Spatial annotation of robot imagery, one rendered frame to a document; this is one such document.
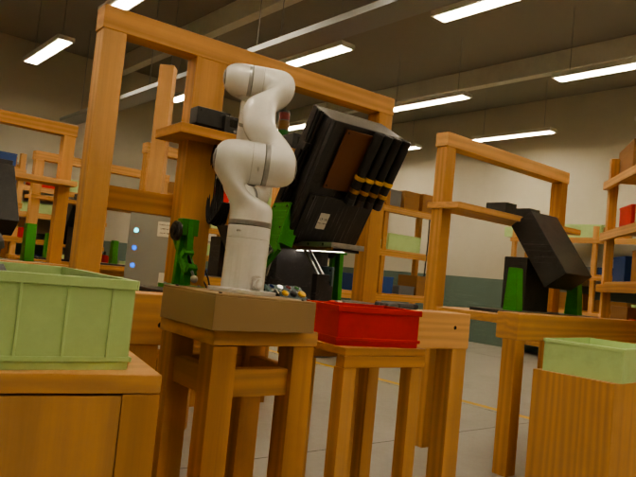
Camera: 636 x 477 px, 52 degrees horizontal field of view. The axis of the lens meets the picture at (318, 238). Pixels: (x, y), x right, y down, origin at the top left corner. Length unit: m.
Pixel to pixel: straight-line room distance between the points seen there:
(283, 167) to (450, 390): 1.41
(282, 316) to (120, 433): 0.56
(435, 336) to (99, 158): 1.49
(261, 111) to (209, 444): 0.94
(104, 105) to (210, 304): 1.23
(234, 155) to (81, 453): 0.88
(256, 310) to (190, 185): 1.17
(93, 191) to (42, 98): 10.24
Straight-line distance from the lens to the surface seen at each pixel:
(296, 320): 1.68
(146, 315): 1.98
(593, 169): 12.02
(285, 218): 2.47
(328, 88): 3.14
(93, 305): 1.27
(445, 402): 2.84
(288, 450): 1.80
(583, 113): 12.37
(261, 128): 1.90
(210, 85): 2.79
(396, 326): 2.07
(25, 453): 1.27
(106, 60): 2.63
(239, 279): 1.75
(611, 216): 6.33
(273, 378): 1.74
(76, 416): 1.26
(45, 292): 1.25
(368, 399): 2.30
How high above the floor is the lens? 1.01
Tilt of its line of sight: 3 degrees up
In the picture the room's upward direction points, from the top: 6 degrees clockwise
